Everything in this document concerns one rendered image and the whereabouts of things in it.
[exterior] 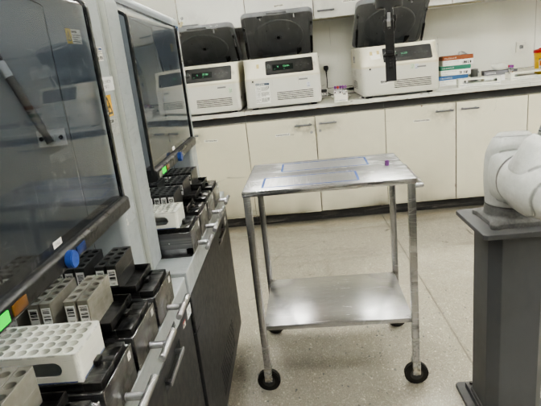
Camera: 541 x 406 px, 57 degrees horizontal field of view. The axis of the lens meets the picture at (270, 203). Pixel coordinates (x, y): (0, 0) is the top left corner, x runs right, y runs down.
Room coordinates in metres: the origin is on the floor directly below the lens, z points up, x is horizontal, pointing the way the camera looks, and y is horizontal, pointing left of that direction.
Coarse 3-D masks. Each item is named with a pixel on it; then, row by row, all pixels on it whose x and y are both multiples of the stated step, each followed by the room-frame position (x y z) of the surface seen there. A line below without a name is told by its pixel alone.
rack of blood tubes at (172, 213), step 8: (160, 208) 1.43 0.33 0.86; (168, 208) 1.43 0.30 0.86; (176, 208) 1.40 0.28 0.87; (160, 216) 1.37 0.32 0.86; (168, 216) 1.37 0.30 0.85; (176, 216) 1.37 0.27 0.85; (184, 216) 1.46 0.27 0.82; (160, 224) 1.44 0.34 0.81; (168, 224) 1.37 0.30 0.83; (176, 224) 1.37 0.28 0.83
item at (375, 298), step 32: (320, 160) 2.06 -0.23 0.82; (352, 160) 1.99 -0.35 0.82; (384, 160) 1.93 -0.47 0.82; (256, 192) 1.67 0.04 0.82; (288, 192) 1.66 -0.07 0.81; (416, 224) 1.62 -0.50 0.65; (256, 256) 1.67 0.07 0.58; (416, 256) 1.62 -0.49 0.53; (256, 288) 1.67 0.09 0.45; (288, 288) 1.99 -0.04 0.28; (320, 288) 1.95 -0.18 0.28; (352, 288) 1.92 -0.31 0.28; (384, 288) 1.89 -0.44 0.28; (416, 288) 1.62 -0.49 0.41; (288, 320) 1.72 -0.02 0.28; (320, 320) 1.69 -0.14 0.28; (352, 320) 1.67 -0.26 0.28; (384, 320) 1.65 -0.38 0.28; (416, 320) 1.62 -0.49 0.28; (416, 352) 1.62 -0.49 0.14
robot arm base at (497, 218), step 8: (480, 208) 1.52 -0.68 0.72; (488, 208) 1.44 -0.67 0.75; (496, 208) 1.41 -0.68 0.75; (504, 208) 1.40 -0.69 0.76; (480, 216) 1.48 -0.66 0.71; (488, 216) 1.44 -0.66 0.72; (496, 216) 1.41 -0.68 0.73; (504, 216) 1.39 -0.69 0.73; (512, 216) 1.38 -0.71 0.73; (520, 216) 1.38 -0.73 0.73; (488, 224) 1.42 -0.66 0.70; (496, 224) 1.38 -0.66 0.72; (504, 224) 1.37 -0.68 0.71; (512, 224) 1.37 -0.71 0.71; (520, 224) 1.37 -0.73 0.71; (528, 224) 1.37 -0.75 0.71; (536, 224) 1.37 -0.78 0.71
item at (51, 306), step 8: (64, 280) 0.91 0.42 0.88; (72, 280) 0.91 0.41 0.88; (56, 288) 0.87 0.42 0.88; (64, 288) 0.87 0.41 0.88; (72, 288) 0.90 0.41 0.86; (48, 296) 0.84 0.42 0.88; (56, 296) 0.84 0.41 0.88; (64, 296) 0.87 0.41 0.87; (40, 304) 0.81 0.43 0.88; (48, 304) 0.81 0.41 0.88; (56, 304) 0.83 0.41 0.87; (48, 312) 0.81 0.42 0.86; (56, 312) 0.83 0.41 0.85; (64, 312) 0.85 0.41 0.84; (48, 320) 0.81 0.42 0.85; (56, 320) 0.82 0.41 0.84; (64, 320) 0.85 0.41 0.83
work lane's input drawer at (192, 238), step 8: (192, 216) 1.46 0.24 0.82; (184, 224) 1.39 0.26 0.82; (192, 224) 1.41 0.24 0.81; (160, 232) 1.36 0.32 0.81; (168, 232) 1.36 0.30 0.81; (176, 232) 1.36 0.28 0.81; (184, 232) 1.35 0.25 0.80; (192, 232) 1.37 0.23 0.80; (200, 232) 1.48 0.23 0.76; (160, 240) 1.35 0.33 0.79; (168, 240) 1.35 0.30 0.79; (176, 240) 1.35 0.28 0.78; (184, 240) 1.35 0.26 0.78; (192, 240) 1.35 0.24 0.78; (200, 240) 1.41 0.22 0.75; (208, 240) 1.41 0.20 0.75; (160, 248) 1.35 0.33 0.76; (168, 248) 1.35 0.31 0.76; (176, 248) 1.35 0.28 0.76; (184, 248) 1.35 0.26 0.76; (192, 248) 1.34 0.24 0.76; (208, 248) 1.36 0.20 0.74
